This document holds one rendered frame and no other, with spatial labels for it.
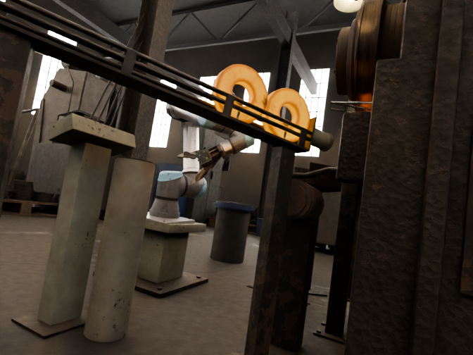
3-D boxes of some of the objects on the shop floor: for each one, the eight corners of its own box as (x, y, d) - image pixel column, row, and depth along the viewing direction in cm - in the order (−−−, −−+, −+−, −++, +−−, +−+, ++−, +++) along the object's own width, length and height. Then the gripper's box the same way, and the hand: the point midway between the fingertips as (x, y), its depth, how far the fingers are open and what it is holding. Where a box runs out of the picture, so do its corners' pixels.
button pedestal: (108, 318, 101) (141, 135, 106) (34, 342, 79) (78, 113, 85) (77, 304, 108) (108, 134, 113) (1, 323, 87) (43, 113, 92)
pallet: (46, 208, 402) (52, 175, 406) (81, 218, 360) (88, 180, 363) (-81, 201, 301) (-71, 157, 305) (-54, 212, 258) (-42, 161, 262)
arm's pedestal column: (92, 275, 143) (102, 220, 145) (149, 265, 179) (157, 221, 181) (160, 299, 126) (169, 235, 128) (207, 282, 162) (215, 232, 164)
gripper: (212, 128, 137) (171, 147, 135) (231, 165, 132) (188, 186, 130) (214, 136, 145) (176, 153, 144) (231, 171, 140) (192, 190, 139)
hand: (183, 170), depth 140 cm, fingers open, 14 cm apart
